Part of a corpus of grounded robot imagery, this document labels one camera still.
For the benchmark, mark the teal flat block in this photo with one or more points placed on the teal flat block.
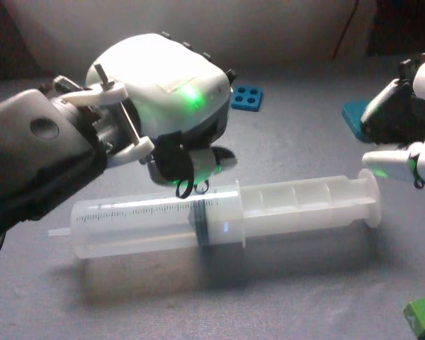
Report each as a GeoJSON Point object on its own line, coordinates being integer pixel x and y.
{"type": "Point", "coordinates": [352, 118]}

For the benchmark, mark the large clear plastic syringe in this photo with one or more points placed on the large clear plastic syringe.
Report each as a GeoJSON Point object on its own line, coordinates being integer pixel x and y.
{"type": "Point", "coordinates": [145, 226]}

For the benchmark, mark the blue square four-hole block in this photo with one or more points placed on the blue square four-hole block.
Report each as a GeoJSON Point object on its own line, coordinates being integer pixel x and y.
{"type": "Point", "coordinates": [247, 102]}

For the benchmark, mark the green block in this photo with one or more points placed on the green block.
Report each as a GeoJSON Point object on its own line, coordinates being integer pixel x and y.
{"type": "Point", "coordinates": [423, 318]}

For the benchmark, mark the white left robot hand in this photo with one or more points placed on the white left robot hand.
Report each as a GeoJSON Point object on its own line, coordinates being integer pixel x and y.
{"type": "Point", "coordinates": [156, 71]}

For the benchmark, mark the grey table cloth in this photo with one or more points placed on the grey table cloth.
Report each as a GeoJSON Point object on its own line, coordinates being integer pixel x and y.
{"type": "Point", "coordinates": [269, 290]}

